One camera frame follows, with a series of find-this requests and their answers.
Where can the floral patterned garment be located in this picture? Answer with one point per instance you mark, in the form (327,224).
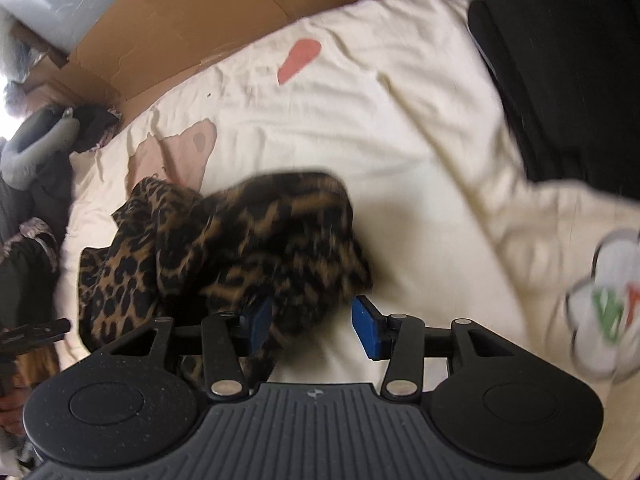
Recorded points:
(96,123)

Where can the leopard print garment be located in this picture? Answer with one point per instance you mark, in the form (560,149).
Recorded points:
(287,236)

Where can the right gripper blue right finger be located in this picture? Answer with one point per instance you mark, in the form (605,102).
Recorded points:
(369,323)

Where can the brown cardboard sheet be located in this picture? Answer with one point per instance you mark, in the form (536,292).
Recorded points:
(140,49)

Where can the dark grey trousers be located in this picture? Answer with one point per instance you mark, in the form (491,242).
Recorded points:
(33,226)

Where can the white cartoon bear bedsheet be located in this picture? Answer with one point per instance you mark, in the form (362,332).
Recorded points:
(393,98)

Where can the white flower print garment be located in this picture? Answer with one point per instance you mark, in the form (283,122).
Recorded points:
(602,311)

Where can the person left hand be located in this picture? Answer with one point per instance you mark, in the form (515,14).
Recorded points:
(11,411)

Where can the folded black clothes stack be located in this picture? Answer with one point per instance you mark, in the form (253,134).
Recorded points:
(567,72)

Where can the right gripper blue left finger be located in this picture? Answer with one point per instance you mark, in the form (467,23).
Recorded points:
(256,322)

